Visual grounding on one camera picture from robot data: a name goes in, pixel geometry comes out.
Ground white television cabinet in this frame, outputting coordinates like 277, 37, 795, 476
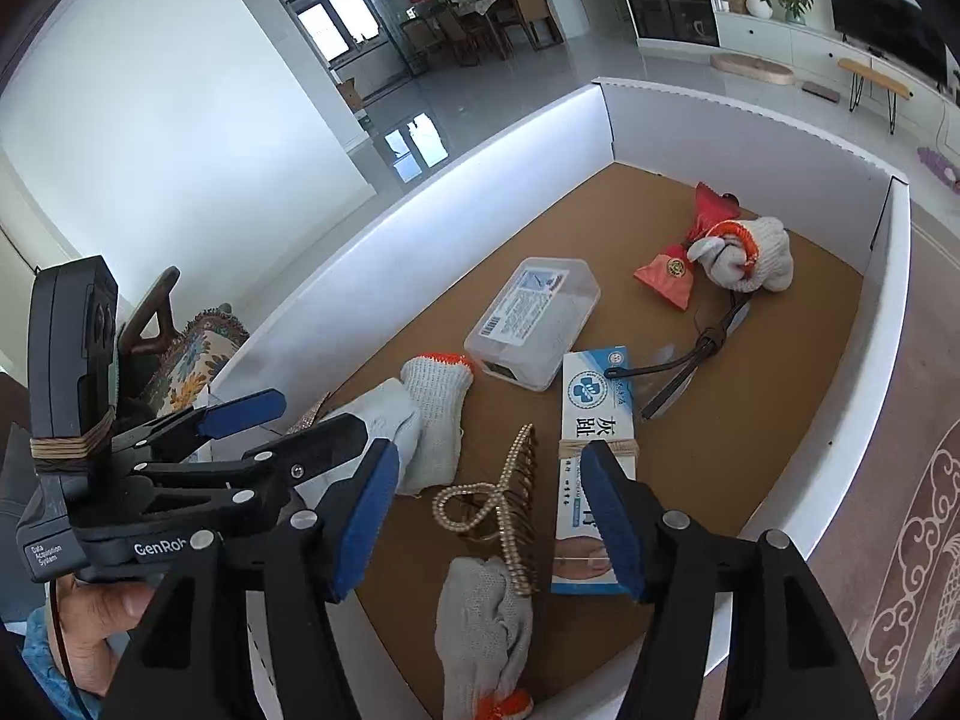
637, 11, 960, 128

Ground red snack packet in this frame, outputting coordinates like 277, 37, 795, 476
632, 181, 743, 311

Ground rhinestone hair claw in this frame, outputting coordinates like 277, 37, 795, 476
289, 392, 336, 436

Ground white knit glove orange cuff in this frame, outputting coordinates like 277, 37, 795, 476
435, 556, 535, 720
322, 352, 475, 497
686, 215, 794, 295

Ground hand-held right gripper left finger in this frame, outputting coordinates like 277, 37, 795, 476
97, 437, 401, 720

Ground wooden bench black legs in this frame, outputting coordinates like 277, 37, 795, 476
838, 58, 914, 132

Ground person's left hand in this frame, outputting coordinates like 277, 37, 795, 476
56, 580, 160, 698

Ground wooden dining chair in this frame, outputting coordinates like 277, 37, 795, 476
504, 0, 563, 53

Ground round floor cushion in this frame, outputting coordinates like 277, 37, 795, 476
711, 52, 796, 87

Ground purple rug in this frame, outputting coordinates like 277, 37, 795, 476
919, 146, 960, 194

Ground window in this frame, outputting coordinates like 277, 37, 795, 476
292, 0, 380, 61

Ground white cardboard box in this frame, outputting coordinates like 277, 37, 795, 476
206, 76, 912, 720

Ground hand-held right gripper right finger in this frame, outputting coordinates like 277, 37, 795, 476
579, 441, 878, 720

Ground white blue ointment box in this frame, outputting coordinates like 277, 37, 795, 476
553, 346, 642, 595

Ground floral seat cushion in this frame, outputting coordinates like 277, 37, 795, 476
146, 305, 252, 413

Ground black television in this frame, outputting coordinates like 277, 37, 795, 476
825, 0, 950, 83

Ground pearl hair claw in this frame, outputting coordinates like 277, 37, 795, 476
431, 424, 541, 597

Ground clear plastic box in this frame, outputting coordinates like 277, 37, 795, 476
463, 256, 602, 392

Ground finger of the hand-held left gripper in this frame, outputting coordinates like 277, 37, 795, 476
135, 412, 370, 511
112, 388, 287, 466

